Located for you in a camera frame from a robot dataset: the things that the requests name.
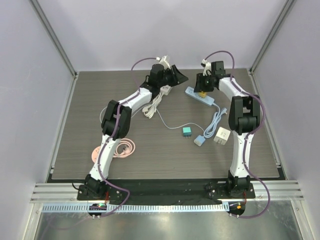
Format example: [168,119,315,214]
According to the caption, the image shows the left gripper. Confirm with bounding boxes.
[158,65,189,88]

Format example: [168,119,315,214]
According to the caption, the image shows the yellow plug adapter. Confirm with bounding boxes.
[198,91,207,99]

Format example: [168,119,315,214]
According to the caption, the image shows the white power strip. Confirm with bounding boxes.
[142,85,172,119]

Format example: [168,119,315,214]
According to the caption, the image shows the teal plug adapter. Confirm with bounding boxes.
[182,127,192,138]

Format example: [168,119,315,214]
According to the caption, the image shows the white cube adapter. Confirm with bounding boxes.
[213,127,231,145]

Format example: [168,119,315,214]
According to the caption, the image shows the blue USB charger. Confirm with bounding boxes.
[193,135,206,147]

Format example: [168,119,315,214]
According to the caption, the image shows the blue power strip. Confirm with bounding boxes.
[185,86,227,139]

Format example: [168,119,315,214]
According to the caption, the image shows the pink round socket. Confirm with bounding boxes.
[91,138,136,163]

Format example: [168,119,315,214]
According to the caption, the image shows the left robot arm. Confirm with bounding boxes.
[78,63,189,200]

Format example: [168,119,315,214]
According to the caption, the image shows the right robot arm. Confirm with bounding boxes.
[194,60,261,198]

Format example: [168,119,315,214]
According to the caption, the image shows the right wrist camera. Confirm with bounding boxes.
[201,59,212,76]

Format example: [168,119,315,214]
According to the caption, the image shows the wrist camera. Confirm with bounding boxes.
[155,55,172,70]
[201,59,212,76]

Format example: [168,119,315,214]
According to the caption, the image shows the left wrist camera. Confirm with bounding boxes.
[155,55,172,70]

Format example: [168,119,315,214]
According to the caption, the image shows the white charger cable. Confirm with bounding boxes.
[99,108,205,132]

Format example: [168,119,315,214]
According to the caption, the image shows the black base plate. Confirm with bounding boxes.
[76,176,256,201]

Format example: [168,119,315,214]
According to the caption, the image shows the perforated cable duct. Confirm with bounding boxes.
[42,202,230,214]

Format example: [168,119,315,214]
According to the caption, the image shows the aluminium front rail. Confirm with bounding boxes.
[31,180,304,205]

